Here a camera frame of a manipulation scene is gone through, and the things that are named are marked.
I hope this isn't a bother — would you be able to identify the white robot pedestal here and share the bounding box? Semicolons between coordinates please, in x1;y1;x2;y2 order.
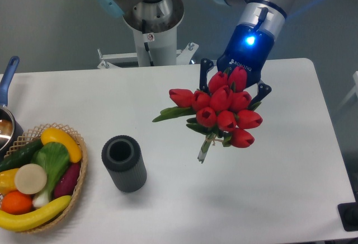
97;26;199;69

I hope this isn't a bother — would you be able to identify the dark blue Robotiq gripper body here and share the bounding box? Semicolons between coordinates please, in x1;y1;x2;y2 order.
216;25;275;87

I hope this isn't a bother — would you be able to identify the woven wicker basket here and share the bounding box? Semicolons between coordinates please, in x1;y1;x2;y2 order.
5;123;88;233

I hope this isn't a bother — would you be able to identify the green bok choy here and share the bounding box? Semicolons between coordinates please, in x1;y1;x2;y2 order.
31;142;70;209

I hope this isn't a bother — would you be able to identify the blue handled saucepan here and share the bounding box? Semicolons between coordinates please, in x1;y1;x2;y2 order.
1;56;23;161

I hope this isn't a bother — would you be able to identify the yellow pepper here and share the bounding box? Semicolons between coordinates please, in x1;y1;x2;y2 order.
0;168;19;195

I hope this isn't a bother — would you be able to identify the white furniture piece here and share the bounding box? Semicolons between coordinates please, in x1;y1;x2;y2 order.
333;71;357;119

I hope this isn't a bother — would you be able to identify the purple sweet potato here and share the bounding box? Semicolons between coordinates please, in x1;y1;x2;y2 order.
53;163;81;199

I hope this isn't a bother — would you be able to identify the beige round slice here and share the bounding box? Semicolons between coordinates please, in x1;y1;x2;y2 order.
14;163;47;195

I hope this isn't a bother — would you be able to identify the red tulip bouquet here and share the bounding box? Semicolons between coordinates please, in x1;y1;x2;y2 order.
153;67;263;163

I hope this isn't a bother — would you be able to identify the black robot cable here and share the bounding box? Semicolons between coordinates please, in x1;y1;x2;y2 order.
141;19;155;67

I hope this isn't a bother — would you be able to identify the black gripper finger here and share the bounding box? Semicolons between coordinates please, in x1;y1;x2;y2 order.
249;81;272;106
199;58;214;93

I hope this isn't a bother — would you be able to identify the orange fruit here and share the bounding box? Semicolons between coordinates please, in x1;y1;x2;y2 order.
1;191;32;215

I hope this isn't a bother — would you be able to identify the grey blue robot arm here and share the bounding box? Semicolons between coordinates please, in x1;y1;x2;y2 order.
97;0;295;108

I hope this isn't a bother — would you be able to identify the green cucumber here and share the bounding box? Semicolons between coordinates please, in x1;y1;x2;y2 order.
1;139;43;172

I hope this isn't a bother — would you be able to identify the yellow banana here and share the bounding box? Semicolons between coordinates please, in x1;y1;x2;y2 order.
1;195;72;232

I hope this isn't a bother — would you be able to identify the black device at edge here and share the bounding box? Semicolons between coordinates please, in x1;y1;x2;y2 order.
337;202;357;232

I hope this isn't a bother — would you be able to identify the dark grey ribbed vase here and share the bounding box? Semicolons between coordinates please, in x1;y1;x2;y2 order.
101;135;147;193

